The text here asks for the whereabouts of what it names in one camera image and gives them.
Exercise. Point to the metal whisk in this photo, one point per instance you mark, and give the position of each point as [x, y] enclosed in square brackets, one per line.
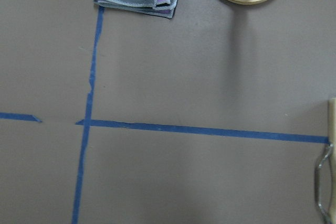
[324, 185]

